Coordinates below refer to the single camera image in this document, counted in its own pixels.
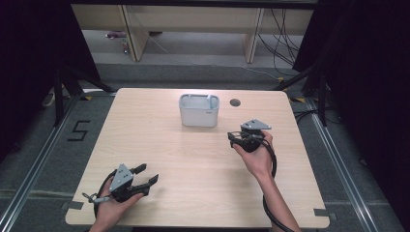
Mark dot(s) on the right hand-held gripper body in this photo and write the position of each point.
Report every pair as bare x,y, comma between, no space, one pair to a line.
253,138

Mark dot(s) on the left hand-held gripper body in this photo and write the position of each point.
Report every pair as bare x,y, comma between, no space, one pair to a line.
122,182

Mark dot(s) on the white plastic holder cup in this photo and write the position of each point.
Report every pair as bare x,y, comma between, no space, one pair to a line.
199,114

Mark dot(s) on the person's right hand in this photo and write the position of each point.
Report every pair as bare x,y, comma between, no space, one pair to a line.
259,161

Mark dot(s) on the person's left hand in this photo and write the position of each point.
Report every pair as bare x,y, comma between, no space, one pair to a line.
111,209

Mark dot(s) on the silver plug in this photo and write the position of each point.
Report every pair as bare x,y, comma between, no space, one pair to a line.
100,199

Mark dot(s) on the black table grommet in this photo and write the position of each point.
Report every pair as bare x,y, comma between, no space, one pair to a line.
235,102

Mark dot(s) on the grey tape piece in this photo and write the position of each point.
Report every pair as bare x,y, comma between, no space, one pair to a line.
72,205
322,212

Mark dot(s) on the yellow black tape piece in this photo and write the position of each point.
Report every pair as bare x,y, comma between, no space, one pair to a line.
298,100
280,79
86,97

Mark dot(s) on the black metal stand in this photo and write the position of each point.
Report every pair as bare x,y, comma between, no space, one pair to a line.
58,103
322,103

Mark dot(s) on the red small item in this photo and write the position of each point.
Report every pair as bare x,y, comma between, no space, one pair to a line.
125,47

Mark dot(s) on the light wooden desk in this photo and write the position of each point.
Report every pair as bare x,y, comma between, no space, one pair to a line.
193,19

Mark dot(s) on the dark curtain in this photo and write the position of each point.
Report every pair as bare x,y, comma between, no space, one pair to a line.
25,64
370,80

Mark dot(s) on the purple small item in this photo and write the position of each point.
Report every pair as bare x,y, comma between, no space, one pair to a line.
115,34

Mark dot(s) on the metal floor rail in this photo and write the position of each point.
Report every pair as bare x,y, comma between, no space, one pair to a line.
33,170
343,170

